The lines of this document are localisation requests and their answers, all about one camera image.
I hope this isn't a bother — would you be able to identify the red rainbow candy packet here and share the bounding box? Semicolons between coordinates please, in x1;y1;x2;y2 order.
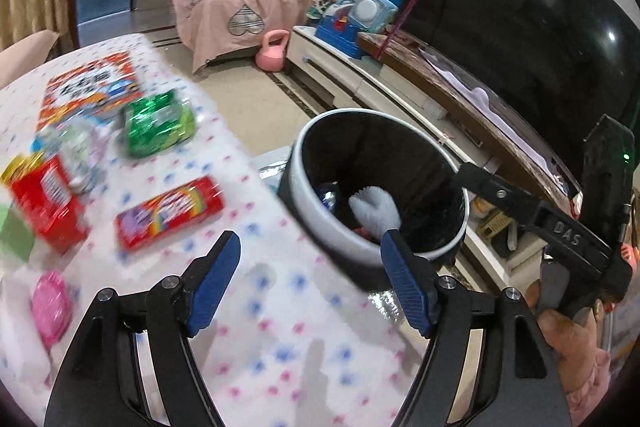
114;175;225;251

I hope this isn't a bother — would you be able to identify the black white-rimmed trash bin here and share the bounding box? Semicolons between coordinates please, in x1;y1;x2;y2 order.
276;108;471;293

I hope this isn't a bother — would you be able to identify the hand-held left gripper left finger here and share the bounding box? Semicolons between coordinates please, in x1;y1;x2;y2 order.
44;230;242;427

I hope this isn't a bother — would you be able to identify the green snack bag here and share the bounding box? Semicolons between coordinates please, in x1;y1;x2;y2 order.
121;88;197;158

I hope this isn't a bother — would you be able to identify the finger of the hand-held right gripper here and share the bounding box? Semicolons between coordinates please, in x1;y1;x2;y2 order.
451;162;547;234

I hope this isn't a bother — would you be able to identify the person's right hand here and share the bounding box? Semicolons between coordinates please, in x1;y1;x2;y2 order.
525;279;608;403

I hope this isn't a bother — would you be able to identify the grey rubber glove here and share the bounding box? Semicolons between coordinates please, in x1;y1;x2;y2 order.
348;187;402;240

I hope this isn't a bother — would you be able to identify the black television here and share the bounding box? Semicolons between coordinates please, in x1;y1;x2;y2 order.
400;0;640;228

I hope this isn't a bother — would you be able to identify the pink kettlebell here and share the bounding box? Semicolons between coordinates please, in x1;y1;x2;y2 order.
256;30;290;72

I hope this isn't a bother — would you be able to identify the blue toy cash register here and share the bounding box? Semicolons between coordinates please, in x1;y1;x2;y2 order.
315;0;363;60

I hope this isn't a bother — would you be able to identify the pink round packet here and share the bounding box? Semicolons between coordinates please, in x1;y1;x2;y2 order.
30;270;74;350

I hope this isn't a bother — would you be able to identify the floral tablecloth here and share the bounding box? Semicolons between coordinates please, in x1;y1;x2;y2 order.
0;33;436;427

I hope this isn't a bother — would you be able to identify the red white printed box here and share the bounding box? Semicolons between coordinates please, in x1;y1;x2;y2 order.
37;51;143;130

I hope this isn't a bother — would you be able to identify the light green packet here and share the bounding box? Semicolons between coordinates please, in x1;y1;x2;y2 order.
0;202;36;264

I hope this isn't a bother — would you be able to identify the light blue toy washer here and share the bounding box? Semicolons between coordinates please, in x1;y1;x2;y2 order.
352;0;398;32

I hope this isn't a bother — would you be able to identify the dark blue shiny wrapper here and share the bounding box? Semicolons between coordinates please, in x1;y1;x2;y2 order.
315;182;343;210

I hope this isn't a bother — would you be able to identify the beige sofa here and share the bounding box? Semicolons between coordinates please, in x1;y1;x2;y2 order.
0;29;61;88

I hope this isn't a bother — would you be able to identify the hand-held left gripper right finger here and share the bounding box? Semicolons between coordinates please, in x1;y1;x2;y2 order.
379;229;576;427

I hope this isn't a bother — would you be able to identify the white television cabinet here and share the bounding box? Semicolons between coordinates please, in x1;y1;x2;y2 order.
291;24;586;308

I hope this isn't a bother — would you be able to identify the pale plastic sheet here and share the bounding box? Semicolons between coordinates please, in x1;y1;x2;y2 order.
417;44;493;108

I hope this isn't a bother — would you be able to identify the red snack packet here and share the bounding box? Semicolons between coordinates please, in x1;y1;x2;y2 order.
0;153;90;255

